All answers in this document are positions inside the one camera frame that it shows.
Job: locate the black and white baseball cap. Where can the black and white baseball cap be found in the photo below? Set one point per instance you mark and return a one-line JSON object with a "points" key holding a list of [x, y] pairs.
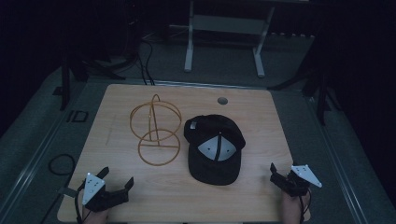
{"points": [[214, 155]]}

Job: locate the black metal stand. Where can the black metal stand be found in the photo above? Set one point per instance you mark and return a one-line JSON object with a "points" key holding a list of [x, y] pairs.
{"points": [[65, 84], [320, 93]]}

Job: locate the grey round table grommet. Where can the grey round table grommet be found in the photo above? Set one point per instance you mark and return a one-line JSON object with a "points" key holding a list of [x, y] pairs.
{"points": [[222, 100]]}

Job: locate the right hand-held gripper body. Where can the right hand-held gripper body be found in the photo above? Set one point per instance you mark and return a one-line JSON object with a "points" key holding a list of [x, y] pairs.
{"points": [[295, 183]]}

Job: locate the person's right hand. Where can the person's right hand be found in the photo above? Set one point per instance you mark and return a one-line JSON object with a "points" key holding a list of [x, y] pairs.
{"points": [[292, 207]]}

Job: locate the white metal table frame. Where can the white metal table frame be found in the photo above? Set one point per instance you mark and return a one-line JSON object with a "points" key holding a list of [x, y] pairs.
{"points": [[225, 25]]}

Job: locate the person's left hand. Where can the person's left hand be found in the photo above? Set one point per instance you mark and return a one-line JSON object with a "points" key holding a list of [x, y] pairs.
{"points": [[94, 217]]}

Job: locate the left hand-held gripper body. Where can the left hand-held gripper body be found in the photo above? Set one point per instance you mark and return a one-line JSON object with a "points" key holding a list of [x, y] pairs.
{"points": [[99, 196]]}

